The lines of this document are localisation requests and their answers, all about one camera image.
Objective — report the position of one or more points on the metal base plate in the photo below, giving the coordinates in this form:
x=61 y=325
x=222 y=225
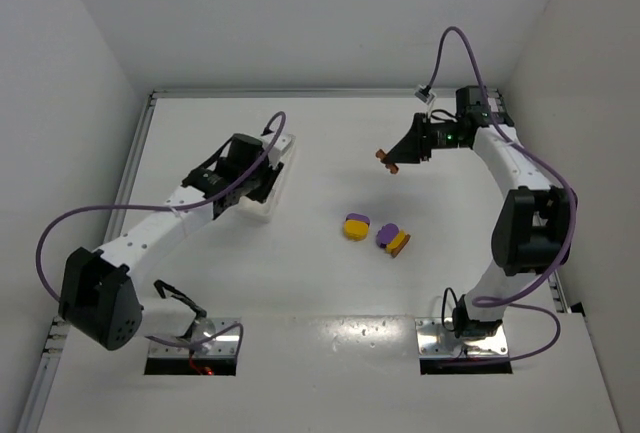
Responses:
x=436 y=343
x=209 y=339

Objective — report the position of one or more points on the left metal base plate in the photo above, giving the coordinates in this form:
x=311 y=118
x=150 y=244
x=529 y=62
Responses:
x=209 y=339

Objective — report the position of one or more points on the yellow rounded lego brick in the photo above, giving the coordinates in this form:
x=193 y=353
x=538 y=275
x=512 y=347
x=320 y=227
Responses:
x=355 y=230

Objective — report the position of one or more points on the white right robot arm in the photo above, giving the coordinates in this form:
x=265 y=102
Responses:
x=534 y=229

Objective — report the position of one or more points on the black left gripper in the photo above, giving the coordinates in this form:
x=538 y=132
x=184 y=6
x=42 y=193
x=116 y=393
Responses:
x=272 y=179

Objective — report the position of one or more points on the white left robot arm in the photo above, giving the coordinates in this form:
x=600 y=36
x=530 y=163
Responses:
x=99 y=294

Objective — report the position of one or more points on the purple rounded lego brick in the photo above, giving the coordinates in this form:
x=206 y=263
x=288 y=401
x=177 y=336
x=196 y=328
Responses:
x=386 y=235

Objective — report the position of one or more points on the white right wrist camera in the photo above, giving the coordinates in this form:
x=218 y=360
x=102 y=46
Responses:
x=424 y=94

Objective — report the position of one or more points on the yellow lego plate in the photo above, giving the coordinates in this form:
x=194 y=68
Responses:
x=396 y=241

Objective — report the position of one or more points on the white divided plastic tray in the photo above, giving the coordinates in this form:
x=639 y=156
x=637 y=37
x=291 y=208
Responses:
x=261 y=206

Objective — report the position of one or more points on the aluminium frame rail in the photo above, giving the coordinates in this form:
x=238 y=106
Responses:
x=58 y=330

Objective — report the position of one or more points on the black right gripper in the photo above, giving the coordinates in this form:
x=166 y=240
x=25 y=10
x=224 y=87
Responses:
x=424 y=138

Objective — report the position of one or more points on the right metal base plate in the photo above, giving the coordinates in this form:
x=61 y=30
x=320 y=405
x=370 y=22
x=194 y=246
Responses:
x=436 y=343

